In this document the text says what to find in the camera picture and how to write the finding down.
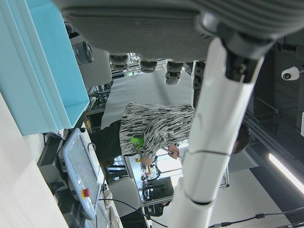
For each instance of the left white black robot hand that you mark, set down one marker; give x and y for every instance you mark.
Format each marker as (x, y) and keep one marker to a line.
(142, 31)

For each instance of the long ceiling light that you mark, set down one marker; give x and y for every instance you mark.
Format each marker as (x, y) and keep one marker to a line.
(285, 172)

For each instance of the teach pendant with film cover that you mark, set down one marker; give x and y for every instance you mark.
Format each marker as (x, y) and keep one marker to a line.
(78, 161)

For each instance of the white dome security camera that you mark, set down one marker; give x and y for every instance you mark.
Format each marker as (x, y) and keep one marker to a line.
(290, 73)

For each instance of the light blue plastic bin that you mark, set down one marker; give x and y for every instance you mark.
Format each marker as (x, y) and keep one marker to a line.
(35, 71)

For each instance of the black finned controller box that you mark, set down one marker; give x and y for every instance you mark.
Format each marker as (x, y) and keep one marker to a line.
(48, 152)

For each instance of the grey office chair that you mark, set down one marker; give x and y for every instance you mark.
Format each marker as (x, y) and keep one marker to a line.
(126, 194)

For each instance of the person in patterned sweater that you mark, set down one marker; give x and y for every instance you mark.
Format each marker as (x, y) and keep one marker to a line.
(154, 123)

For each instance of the person in black jacket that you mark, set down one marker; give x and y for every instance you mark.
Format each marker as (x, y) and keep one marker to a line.
(159, 209)

